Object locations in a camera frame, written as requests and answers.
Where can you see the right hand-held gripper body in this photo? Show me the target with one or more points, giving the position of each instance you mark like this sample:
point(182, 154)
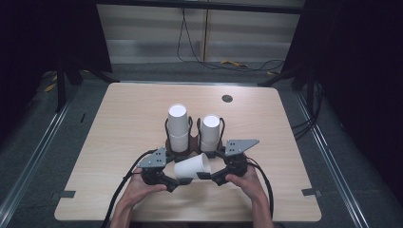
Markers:
point(237, 147)

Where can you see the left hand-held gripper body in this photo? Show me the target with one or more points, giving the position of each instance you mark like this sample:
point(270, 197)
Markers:
point(155, 160)

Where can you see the white paper cup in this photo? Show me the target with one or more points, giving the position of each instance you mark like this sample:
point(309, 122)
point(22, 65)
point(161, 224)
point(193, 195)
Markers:
point(191, 167)

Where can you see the short stack of white cups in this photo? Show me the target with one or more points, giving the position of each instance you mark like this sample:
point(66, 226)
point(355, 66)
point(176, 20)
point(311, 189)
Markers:
point(210, 133)

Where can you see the tall stack of white cups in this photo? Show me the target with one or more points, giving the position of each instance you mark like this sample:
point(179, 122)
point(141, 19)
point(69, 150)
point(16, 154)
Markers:
point(178, 126)

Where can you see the person's left hand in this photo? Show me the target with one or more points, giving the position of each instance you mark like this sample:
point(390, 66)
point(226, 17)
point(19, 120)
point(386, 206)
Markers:
point(136, 191)

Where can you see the person's right hand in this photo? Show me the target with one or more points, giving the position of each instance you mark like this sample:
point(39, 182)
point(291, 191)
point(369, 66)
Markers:
point(252, 186)

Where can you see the dark round table grommet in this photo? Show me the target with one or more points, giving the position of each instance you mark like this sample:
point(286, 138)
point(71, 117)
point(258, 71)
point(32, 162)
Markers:
point(227, 98)

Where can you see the yellow floor tape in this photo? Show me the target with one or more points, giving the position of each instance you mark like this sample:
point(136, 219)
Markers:
point(50, 87)
point(234, 63)

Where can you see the grey tape strip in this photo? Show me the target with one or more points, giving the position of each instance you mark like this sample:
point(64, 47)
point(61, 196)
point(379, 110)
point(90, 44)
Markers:
point(67, 193)
point(311, 192)

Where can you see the black metal stand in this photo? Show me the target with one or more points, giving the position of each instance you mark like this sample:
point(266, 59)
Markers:
point(61, 88)

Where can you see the black curtain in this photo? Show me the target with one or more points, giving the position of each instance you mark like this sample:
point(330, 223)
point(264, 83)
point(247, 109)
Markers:
point(38, 47)
point(358, 63)

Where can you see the metal floor rail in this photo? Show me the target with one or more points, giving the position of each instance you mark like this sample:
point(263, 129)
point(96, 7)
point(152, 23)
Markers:
point(329, 158)
point(34, 158)

